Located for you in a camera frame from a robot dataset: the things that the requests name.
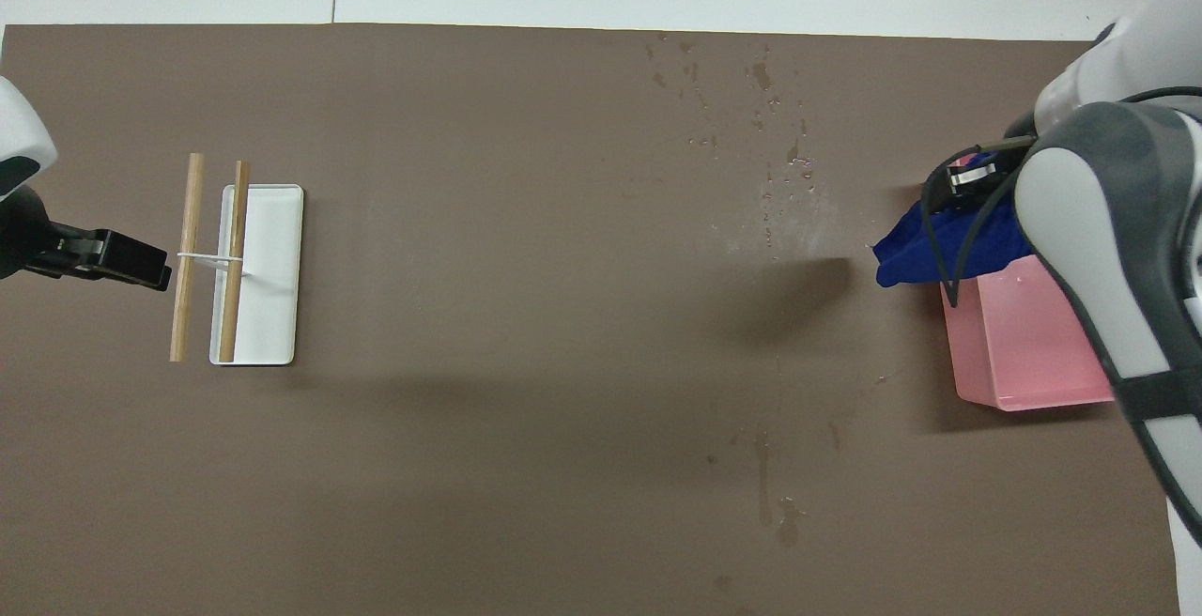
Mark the dark blue towel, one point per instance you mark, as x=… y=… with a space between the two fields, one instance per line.
x=901 y=254

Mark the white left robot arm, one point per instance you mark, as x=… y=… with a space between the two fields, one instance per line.
x=19 y=128

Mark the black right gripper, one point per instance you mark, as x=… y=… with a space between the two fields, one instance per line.
x=972 y=175

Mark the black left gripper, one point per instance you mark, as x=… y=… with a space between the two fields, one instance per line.
x=70 y=248

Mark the white wooden drying rack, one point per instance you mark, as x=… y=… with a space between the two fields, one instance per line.
x=272 y=297

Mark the brown table mat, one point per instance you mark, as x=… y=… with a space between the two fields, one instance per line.
x=526 y=315

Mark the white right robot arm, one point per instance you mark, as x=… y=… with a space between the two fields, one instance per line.
x=1108 y=222

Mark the pink plastic bin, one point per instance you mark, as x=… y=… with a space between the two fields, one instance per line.
x=1024 y=344

